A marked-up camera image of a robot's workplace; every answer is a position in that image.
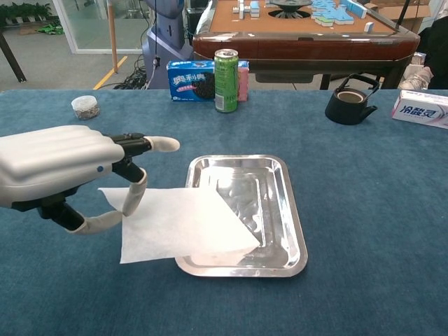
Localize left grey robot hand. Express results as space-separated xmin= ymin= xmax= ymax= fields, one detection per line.
xmin=0 ymin=125 xmax=181 ymax=235

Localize white paper napkin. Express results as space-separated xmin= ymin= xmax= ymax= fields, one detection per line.
xmin=97 ymin=185 xmax=262 ymax=265

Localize stainless steel tray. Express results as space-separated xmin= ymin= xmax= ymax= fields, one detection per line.
xmin=174 ymin=154 xmax=309 ymax=279

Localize small clear plastic jar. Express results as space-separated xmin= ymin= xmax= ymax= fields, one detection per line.
xmin=71 ymin=94 xmax=102 ymax=121

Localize dark table leg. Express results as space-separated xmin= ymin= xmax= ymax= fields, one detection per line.
xmin=0 ymin=30 xmax=27 ymax=84

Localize blue felt table cover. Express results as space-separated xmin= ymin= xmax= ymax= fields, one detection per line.
xmin=0 ymin=89 xmax=448 ymax=336

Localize green object on floor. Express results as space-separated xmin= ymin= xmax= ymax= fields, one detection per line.
xmin=36 ymin=20 xmax=66 ymax=36

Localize wooden pole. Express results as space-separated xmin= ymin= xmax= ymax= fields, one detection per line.
xmin=106 ymin=0 xmax=119 ymax=74

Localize white framed glass partition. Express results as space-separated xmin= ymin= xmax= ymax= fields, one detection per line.
xmin=52 ymin=0 xmax=150 ymax=55

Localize potted green plants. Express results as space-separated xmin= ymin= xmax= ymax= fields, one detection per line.
xmin=0 ymin=1 xmax=53 ymax=26

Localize blue cookie box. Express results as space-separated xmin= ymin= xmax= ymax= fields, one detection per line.
xmin=166 ymin=59 xmax=250 ymax=102

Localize green drink can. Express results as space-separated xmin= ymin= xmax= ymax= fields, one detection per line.
xmin=213 ymin=48 xmax=239 ymax=113

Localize pink box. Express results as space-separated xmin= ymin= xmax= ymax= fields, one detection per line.
xmin=237 ymin=66 xmax=249 ymax=102

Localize small mahjong tile stack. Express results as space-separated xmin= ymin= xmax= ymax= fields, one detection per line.
xmin=232 ymin=0 xmax=260 ymax=19

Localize brown mahjong table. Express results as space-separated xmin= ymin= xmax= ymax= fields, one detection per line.
xmin=192 ymin=0 xmax=421 ymax=91

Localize black teapot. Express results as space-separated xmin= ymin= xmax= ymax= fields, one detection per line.
xmin=324 ymin=73 xmax=380 ymax=126

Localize pile of blue mahjong tiles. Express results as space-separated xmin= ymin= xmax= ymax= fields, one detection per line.
xmin=311 ymin=0 xmax=368 ymax=27

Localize white toothpaste box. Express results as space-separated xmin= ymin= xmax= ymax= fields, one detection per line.
xmin=391 ymin=89 xmax=448 ymax=130

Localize black tripod stand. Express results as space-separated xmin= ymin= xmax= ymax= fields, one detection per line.
xmin=394 ymin=0 xmax=412 ymax=29

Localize cardboard box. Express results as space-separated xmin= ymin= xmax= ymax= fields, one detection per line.
xmin=365 ymin=0 xmax=432 ymax=24

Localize person in black trousers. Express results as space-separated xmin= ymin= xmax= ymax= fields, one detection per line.
xmin=418 ymin=15 xmax=448 ymax=90

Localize black floor cable bundle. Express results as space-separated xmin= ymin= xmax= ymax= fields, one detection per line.
xmin=112 ymin=54 xmax=155 ymax=90

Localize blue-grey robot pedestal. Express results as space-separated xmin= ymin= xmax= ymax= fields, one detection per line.
xmin=141 ymin=0 xmax=194 ymax=90

